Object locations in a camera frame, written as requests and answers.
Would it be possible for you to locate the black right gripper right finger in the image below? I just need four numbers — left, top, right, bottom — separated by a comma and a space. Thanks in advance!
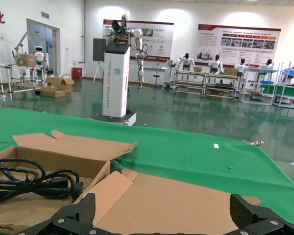
229, 193, 294, 235

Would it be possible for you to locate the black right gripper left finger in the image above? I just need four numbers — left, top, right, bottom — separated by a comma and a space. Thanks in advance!
14, 192, 128, 235

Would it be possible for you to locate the black power cable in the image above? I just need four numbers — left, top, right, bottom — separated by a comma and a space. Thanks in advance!
0, 158, 84, 204

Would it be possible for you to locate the cardboard box with oval hole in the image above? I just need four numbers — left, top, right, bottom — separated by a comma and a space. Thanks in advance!
0, 129, 138, 235

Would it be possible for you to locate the cardboard box with round hole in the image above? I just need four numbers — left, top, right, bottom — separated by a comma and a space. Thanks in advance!
73, 168, 261, 235

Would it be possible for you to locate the flat cardboard box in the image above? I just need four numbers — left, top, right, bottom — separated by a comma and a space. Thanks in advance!
40, 85, 66, 98

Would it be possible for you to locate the open cardboard box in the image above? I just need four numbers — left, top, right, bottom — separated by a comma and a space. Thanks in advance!
60, 77, 75, 93

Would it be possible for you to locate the red floor box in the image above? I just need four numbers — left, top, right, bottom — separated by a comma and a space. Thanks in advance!
71, 67, 84, 80

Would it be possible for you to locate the green table cloth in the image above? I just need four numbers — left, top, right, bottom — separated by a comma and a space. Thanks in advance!
0, 107, 294, 221

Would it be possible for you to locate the grey metal shelf rack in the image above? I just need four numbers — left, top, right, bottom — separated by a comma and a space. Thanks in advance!
240, 62, 279, 106
273, 68, 294, 110

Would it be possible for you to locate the white desk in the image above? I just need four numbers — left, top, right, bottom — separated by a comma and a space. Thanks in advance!
144, 66, 168, 85

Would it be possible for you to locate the black screen on stand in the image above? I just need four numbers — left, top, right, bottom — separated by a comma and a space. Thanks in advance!
92, 38, 106, 82

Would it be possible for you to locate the glass double door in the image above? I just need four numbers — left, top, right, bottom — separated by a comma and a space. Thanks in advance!
26, 18, 61, 78

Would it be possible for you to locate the tube frame workbench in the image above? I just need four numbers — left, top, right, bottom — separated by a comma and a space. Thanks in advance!
204, 72, 241, 99
173, 69, 207, 95

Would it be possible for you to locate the red white wall info poster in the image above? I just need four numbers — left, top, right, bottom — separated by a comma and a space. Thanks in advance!
102, 19, 174, 61
197, 23, 282, 69

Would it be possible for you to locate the grey wall pipe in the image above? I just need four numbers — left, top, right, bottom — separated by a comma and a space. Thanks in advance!
78, 0, 87, 64

